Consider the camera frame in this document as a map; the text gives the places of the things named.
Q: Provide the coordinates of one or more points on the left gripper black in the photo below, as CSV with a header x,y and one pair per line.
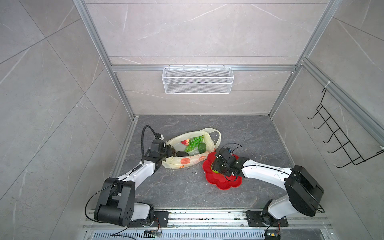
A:
x,y
170,152

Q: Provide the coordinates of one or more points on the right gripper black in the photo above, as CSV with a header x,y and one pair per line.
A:
x,y
215,166

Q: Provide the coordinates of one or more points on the red flower-shaped plastic bowl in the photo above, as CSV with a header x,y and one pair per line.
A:
x,y
222,182

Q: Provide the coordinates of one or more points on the cream plastic bag fruit print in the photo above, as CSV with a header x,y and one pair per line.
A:
x,y
212,138

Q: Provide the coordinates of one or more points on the red strawberry fake fruit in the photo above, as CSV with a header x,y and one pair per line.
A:
x,y
185,142

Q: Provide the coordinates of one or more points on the dark green fake fruit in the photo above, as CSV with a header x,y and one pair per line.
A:
x,y
202,148

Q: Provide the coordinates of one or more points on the dark avocado fake fruit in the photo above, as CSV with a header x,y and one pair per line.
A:
x,y
182,154

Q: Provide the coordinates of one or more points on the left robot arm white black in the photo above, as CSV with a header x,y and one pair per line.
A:
x,y
116,204

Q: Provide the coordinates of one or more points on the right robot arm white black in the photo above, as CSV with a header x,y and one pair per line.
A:
x,y
303,196

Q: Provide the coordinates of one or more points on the green grape bunch fake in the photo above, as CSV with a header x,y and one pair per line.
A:
x,y
194,143

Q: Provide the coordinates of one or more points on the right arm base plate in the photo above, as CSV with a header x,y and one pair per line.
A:
x,y
261,219

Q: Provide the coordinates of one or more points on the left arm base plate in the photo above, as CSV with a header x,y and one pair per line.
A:
x,y
160,218

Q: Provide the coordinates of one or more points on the white wire mesh basket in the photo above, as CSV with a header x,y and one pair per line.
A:
x,y
197,80

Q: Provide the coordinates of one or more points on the black wire hook rack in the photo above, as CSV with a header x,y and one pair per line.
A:
x,y
345,145

